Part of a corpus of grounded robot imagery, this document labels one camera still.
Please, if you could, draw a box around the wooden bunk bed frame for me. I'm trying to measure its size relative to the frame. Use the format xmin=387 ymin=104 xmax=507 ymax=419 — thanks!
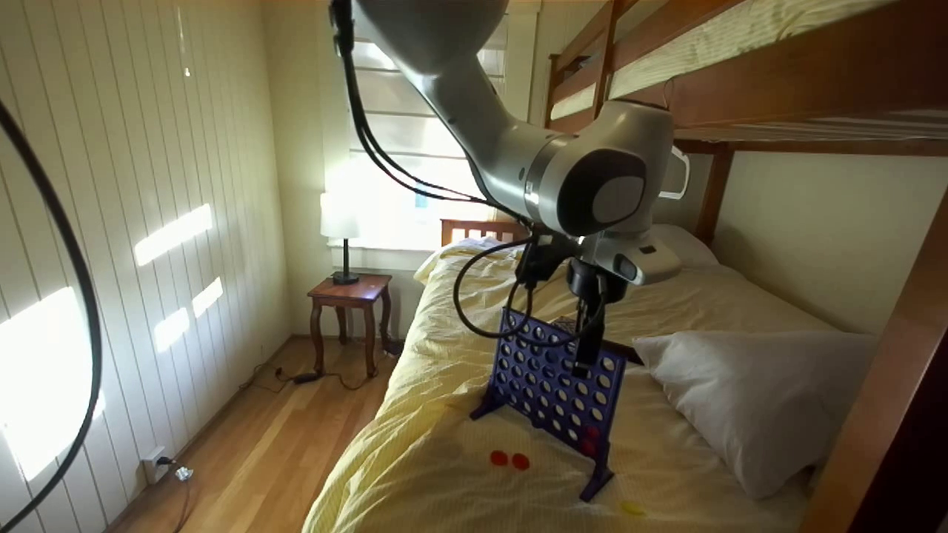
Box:
xmin=439 ymin=0 xmax=948 ymax=533

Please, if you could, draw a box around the small wooden side table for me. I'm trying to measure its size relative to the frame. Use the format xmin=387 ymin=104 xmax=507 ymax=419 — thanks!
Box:
xmin=306 ymin=274 xmax=396 ymax=379

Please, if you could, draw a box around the upper bunk mattress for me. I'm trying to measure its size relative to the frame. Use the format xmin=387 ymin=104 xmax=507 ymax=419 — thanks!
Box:
xmin=544 ymin=0 xmax=892 ymax=123

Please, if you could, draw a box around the yellow bed blanket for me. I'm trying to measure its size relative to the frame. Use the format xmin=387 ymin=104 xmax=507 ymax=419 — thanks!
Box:
xmin=300 ymin=240 xmax=842 ymax=533

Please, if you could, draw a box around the flat white pillow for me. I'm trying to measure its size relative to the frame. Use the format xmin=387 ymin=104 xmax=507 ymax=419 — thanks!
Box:
xmin=646 ymin=222 xmax=723 ymax=286

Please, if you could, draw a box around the thick black hanging cable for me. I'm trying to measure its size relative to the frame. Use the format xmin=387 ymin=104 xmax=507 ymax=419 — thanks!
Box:
xmin=0 ymin=99 xmax=106 ymax=533

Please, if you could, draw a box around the table lamp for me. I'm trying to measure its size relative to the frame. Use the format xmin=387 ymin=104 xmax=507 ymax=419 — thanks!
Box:
xmin=316 ymin=188 xmax=366 ymax=287

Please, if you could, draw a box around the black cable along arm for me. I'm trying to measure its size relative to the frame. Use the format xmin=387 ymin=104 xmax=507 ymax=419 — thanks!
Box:
xmin=329 ymin=0 xmax=585 ymax=343

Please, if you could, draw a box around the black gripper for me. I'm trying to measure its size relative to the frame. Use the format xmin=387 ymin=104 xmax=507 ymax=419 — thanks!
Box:
xmin=563 ymin=261 xmax=631 ymax=367

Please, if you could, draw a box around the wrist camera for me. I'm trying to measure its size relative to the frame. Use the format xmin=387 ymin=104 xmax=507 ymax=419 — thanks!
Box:
xmin=513 ymin=234 xmax=688 ymax=290

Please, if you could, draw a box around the large white pillow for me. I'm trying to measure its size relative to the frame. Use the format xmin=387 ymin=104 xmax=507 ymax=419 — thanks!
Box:
xmin=631 ymin=330 xmax=882 ymax=500

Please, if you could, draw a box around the white window blind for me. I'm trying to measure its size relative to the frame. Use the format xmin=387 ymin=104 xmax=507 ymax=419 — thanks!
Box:
xmin=335 ymin=10 xmax=517 ymax=250

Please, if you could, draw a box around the blue connect four grid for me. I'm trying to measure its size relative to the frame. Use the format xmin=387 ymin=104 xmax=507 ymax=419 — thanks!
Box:
xmin=467 ymin=303 xmax=646 ymax=503

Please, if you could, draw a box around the wall outlet with plug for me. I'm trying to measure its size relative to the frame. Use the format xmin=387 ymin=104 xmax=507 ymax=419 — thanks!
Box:
xmin=141 ymin=449 xmax=194 ymax=486

